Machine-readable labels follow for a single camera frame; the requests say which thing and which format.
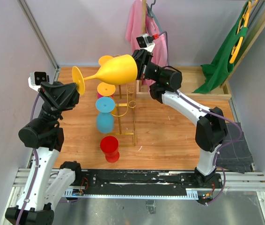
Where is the pink t-shirt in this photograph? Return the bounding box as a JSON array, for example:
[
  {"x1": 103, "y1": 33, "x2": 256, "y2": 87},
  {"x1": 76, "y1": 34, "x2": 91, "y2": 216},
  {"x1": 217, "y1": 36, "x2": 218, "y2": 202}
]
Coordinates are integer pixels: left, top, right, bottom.
[{"x1": 125, "y1": 0, "x2": 169, "y2": 89}]

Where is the green t-shirt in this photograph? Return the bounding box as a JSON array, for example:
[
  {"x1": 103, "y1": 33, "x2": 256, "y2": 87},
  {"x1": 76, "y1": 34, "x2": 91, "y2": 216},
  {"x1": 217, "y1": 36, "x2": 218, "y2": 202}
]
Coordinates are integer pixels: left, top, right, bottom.
[{"x1": 194, "y1": 14, "x2": 248, "y2": 94}]

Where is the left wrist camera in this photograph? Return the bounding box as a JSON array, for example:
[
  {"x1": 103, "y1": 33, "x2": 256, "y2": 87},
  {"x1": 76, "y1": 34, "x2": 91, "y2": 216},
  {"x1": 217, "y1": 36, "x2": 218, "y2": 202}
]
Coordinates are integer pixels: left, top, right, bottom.
[{"x1": 28, "y1": 71, "x2": 50, "y2": 91}]

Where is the yellow wine glass front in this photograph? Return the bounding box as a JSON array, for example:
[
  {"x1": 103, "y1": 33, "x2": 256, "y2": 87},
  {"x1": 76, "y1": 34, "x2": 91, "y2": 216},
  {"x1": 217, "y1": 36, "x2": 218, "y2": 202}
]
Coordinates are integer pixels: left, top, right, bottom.
[{"x1": 72, "y1": 54, "x2": 137, "y2": 95}]

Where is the wooden stand post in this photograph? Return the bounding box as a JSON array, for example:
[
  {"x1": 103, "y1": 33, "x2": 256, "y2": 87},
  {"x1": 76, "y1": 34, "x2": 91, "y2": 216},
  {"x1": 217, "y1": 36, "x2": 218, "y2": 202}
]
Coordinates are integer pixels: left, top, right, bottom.
[{"x1": 140, "y1": 0, "x2": 147, "y2": 34}]

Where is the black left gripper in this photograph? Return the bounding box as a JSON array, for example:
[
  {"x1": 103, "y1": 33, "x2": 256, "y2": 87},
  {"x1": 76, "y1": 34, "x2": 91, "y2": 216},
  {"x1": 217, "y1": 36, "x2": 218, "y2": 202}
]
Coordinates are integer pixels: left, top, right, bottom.
[{"x1": 39, "y1": 81, "x2": 84, "y2": 129}]

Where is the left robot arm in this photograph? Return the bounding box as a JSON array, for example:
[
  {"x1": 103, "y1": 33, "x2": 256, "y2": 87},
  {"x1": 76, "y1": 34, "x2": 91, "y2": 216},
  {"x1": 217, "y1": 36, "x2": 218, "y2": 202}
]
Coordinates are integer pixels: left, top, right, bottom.
[{"x1": 5, "y1": 82, "x2": 83, "y2": 225}]

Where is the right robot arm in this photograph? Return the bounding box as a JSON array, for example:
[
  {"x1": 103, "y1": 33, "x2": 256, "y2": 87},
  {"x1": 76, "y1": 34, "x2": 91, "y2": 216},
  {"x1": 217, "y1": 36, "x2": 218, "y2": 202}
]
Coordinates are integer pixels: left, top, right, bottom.
[{"x1": 132, "y1": 48, "x2": 228, "y2": 188}]

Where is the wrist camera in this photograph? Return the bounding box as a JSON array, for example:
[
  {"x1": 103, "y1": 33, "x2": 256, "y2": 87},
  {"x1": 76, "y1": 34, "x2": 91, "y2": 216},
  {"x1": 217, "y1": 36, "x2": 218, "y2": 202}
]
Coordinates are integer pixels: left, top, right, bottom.
[
  {"x1": 136, "y1": 34, "x2": 155, "y2": 53},
  {"x1": 28, "y1": 71, "x2": 50, "y2": 91}
]

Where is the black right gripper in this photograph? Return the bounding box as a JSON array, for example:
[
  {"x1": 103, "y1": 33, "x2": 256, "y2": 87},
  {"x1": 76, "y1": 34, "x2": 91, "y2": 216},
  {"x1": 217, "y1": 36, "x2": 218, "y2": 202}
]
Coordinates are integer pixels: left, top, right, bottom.
[{"x1": 115, "y1": 49, "x2": 164, "y2": 83}]

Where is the pink plastic wine glass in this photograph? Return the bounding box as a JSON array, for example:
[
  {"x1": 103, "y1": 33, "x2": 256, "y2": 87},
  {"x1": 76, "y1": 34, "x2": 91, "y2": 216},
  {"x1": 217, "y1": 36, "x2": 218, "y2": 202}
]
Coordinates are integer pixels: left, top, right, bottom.
[{"x1": 97, "y1": 89, "x2": 115, "y2": 99}]

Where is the red plastic wine glass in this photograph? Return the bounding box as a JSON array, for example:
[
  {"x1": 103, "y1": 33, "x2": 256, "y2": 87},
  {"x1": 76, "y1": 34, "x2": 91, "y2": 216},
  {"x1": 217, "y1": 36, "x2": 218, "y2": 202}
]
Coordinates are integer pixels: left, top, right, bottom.
[{"x1": 100, "y1": 136, "x2": 120, "y2": 163}]

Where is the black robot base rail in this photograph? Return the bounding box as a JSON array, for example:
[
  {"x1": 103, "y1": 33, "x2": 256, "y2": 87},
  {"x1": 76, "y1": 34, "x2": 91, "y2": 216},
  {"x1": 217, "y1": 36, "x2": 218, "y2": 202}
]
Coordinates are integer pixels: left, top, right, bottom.
[{"x1": 52, "y1": 168, "x2": 223, "y2": 200}]

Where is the gold wire glass rack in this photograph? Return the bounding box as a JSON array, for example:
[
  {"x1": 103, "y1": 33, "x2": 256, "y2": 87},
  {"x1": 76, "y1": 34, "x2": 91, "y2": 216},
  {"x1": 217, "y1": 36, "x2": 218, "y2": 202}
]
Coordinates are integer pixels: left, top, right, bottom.
[{"x1": 109, "y1": 54, "x2": 138, "y2": 147}]

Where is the yellow clothes hanger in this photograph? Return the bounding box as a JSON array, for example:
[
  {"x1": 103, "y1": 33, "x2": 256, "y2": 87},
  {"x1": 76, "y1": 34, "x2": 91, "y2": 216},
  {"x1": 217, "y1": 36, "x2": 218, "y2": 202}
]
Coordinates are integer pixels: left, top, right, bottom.
[{"x1": 229, "y1": 0, "x2": 258, "y2": 64}]

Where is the dark grey grid mat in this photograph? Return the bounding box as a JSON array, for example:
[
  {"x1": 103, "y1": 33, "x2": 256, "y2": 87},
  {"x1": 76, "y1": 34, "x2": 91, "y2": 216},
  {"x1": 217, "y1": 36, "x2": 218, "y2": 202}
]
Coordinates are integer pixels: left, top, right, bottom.
[{"x1": 216, "y1": 123, "x2": 253, "y2": 173}]

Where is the blue plastic wine glass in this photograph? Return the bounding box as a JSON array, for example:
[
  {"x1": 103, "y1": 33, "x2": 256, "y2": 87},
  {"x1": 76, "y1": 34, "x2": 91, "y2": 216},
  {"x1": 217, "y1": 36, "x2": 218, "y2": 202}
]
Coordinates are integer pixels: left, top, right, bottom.
[{"x1": 96, "y1": 97, "x2": 115, "y2": 134}]

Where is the grey clothes hanger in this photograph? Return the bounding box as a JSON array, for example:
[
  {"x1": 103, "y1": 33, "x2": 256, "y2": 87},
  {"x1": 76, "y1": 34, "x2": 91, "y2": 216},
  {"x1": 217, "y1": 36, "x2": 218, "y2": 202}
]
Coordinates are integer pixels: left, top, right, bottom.
[{"x1": 146, "y1": 0, "x2": 163, "y2": 33}]

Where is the yellow wine glass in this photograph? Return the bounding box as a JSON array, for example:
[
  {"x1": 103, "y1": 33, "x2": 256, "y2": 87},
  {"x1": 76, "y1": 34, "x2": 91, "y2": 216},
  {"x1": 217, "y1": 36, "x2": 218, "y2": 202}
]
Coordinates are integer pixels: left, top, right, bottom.
[
  {"x1": 98, "y1": 55, "x2": 113, "y2": 66},
  {"x1": 72, "y1": 54, "x2": 137, "y2": 95},
  {"x1": 96, "y1": 82, "x2": 117, "y2": 115}
]

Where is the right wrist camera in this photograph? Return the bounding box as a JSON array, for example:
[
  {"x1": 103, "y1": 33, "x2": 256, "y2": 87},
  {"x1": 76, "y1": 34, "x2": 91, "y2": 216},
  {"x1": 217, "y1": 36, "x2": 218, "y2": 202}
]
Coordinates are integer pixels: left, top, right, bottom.
[{"x1": 136, "y1": 34, "x2": 155, "y2": 53}]

